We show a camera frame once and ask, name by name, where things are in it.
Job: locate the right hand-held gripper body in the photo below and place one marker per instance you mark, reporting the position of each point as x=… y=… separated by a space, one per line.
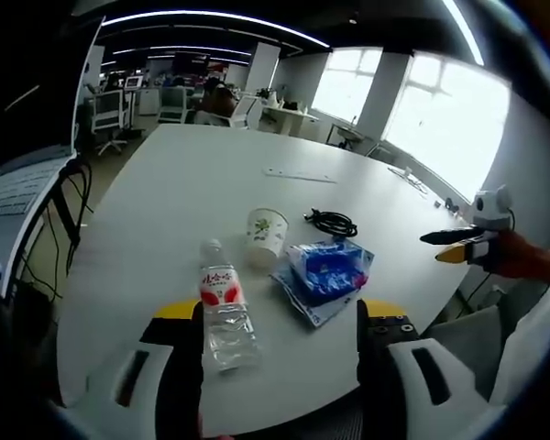
x=489 y=215

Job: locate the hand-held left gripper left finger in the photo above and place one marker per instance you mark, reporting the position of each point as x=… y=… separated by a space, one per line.
x=165 y=366

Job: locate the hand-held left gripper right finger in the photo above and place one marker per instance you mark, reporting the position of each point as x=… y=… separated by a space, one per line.
x=394 y=362

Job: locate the clear plastic water bottle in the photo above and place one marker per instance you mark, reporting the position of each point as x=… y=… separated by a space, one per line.
x=224 y=311

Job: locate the blue tissue packet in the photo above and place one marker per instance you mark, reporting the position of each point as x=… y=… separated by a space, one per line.
x=323 y=277

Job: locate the white paper cup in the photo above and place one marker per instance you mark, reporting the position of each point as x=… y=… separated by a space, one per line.
x=265 y=238

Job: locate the small black object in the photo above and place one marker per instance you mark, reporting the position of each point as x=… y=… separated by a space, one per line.
x=451 y=202

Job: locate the grey chair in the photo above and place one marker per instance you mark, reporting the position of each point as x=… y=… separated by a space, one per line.
x=467 y=339

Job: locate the person's white sleeve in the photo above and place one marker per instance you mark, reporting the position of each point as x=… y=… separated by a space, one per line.
x=529 y=334

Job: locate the white table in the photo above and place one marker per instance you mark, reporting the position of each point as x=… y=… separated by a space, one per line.
x=174 y=220

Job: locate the white flat ruler strip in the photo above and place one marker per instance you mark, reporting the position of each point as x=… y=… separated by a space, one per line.
x=300 y=174

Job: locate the white desk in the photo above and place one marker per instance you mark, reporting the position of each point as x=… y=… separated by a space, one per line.
x=293 y=120

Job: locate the white office chair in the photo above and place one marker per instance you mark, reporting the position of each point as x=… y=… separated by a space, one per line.
x=109 y=114
x=174 y=106
x=243 y=112

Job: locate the white laptop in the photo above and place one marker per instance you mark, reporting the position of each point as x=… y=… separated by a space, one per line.
x=32 y=160

